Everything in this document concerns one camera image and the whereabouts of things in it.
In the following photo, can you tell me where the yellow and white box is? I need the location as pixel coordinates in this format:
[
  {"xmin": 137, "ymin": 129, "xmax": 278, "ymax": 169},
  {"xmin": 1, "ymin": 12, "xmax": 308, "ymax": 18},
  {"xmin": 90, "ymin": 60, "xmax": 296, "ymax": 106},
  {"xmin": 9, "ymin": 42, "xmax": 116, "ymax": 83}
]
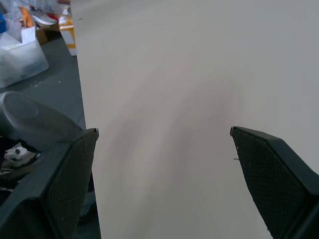
[{"xmin": 58, "ymin": 6, "xmax": 78, "ymax": 56}]

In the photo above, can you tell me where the orange package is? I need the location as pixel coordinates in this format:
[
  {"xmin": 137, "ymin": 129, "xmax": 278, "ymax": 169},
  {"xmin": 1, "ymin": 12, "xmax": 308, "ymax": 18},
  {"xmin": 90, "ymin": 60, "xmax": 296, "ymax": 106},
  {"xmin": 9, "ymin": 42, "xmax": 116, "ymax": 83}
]
[{"xmin": 18, "ymin": 6, "xmax": 34, "ymax": 28}]

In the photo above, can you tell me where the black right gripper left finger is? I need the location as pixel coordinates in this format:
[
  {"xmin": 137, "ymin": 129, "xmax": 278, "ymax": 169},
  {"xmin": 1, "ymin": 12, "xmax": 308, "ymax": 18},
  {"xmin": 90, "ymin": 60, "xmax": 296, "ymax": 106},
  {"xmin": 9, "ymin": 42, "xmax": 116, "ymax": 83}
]
[{"xmin": 0, "ymin": 128, "xmax": 100, "ymax": 239}]

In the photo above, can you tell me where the grey sneaker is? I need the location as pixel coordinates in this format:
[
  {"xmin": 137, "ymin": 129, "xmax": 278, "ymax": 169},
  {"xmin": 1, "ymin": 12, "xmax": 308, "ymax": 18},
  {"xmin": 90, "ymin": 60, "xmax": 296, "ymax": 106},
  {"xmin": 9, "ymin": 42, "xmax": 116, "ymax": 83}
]
[{"xmin": 29, "ymin": 6, "xmax": 58, "ymax": 26}]

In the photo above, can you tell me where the translucent plastic storage bin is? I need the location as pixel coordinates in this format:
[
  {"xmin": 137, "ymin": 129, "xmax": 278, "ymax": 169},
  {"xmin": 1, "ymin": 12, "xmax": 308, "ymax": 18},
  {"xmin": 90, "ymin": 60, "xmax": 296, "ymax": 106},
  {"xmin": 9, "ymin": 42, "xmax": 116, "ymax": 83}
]
[{"xmin": 0, "ymin": 25, "xmax": 50, "ymax": 88}]

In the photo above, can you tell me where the white and black shoe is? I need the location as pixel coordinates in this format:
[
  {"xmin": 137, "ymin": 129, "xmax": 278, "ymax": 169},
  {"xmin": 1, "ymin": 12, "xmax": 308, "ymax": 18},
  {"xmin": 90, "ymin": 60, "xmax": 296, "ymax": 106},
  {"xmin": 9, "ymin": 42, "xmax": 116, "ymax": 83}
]
[{"xmin": 0, "ymin": 146, "xmax": 38, "ymax": 175}]

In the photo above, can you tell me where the brown cardboard box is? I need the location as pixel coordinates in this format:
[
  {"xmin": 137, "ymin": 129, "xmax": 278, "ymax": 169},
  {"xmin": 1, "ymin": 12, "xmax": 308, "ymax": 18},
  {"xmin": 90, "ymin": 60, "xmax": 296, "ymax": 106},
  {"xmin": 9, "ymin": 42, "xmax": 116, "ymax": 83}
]
[{"xmin": 35, "ymin": 22, "xmax": 60, "ymax": 45}]

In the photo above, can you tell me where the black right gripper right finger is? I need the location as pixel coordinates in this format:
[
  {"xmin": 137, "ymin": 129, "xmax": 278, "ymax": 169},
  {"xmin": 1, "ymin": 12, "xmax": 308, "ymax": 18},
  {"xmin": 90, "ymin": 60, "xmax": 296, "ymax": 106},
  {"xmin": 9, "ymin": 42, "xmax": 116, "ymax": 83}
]
[{"xmin": 230, "ymin": 126, "xmax": 319, "ymax": 239}]

